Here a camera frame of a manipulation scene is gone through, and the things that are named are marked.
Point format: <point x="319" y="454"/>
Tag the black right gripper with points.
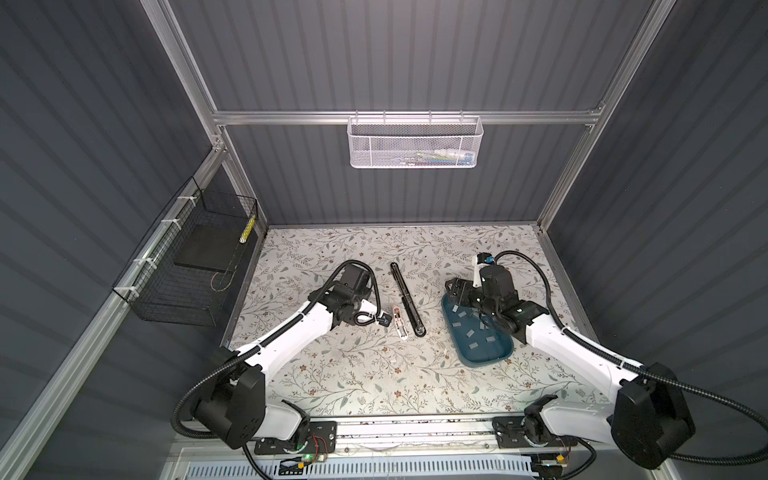
<point x="466" y="285"/>

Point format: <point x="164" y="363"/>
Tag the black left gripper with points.
<point x="366" y="289"/>

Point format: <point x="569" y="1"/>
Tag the black long stapler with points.
<point x="409" y="305"/>

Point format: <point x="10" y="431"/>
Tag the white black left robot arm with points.
<point x="232" y="402"/>

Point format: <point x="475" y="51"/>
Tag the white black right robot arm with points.
<point x="647" y="420"/>

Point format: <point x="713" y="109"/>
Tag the teal plastic tray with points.
<point x="477" y="342"/>

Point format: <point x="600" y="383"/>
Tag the yellow marker pen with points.
<point x="247" y="230"/>

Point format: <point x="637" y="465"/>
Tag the black foam pad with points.
<point x="210" y="248"/>

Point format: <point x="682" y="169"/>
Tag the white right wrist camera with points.
<point x="485" y="270"/>

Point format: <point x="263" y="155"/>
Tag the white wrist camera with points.
<point x="384" y="319"/>
<point x="485" y="270"/>

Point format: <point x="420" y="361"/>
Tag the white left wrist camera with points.
<point x="384" y="319"/>

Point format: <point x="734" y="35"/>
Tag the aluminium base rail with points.
<point x="346" y="434"/>

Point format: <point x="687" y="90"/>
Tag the white wire mesh basket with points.
<point x="414" y="141"/>

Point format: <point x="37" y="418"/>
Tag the black wire basket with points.
<point x="191" y="268"/>

